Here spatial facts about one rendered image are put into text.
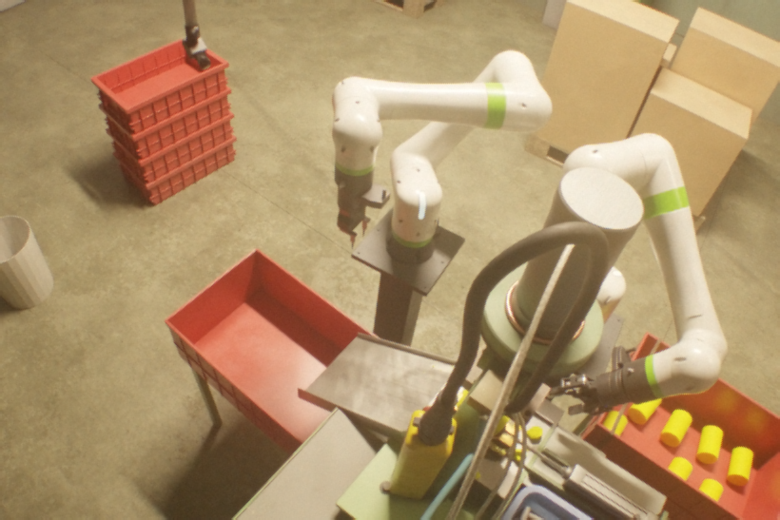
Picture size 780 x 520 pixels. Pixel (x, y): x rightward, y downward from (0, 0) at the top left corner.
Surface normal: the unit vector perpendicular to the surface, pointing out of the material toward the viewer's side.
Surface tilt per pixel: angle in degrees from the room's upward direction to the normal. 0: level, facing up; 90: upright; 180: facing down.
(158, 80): 0
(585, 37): 90
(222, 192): 0
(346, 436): 0
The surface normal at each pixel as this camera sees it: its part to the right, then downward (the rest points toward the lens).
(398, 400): -0.33, -0.81
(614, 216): 0.08, -0.64
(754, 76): -0.54, 0.62
